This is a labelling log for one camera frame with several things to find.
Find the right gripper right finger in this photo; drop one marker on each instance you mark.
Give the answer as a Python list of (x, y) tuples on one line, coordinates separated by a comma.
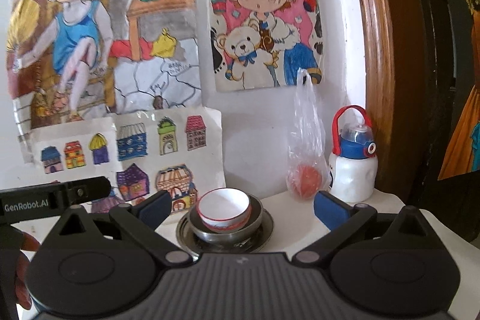
[(347, 225)]

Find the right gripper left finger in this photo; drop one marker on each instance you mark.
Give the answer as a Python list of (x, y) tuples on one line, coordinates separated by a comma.
[(137, 224)]

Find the steel plate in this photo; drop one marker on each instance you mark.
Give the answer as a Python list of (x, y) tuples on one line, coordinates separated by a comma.
[(190, 243)]

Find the steel bowl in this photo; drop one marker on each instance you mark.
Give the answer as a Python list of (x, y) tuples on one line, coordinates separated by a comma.
[(228, 238)]

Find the white ceramic bowl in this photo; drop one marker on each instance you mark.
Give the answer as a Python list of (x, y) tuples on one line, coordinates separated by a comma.
[(224, 210)]

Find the person's left hand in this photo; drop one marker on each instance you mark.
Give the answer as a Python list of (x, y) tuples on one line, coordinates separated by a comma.
[(29, 244)]

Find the white blue water bottle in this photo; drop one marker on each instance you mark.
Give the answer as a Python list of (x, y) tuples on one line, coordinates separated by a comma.
[(353, 161)]

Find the red ball in bag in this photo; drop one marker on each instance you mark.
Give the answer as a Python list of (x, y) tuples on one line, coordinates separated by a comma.
[(305, 181)]

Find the clear plastic bag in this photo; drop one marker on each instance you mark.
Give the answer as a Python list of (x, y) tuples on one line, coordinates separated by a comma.
[(306, 138)]

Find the houses drawing paper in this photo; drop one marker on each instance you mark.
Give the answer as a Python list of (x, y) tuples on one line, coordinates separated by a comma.
[(176, 150)]

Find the orange dress girl painting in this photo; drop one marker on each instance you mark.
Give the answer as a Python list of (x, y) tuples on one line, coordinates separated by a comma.
[(462, 154)]

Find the boy drawing poster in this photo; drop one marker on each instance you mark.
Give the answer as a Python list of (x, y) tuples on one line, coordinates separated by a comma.
[(74, 60)]

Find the girl with bear poster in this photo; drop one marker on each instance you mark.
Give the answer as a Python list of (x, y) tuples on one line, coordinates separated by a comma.
[(263, 43)]

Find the wooden door frame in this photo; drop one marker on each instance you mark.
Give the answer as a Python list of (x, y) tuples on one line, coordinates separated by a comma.
[(395, 54)]

